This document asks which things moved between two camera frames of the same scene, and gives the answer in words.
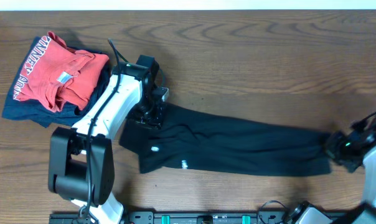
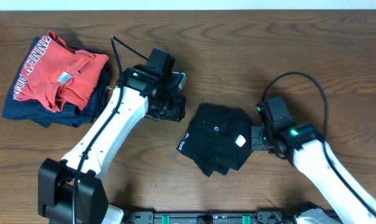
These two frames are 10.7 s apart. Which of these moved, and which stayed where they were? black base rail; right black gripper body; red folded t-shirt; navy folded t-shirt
Moved: right black gripper body
Stayed: red folded t-shirt; navy folded t-shirt; black base rail
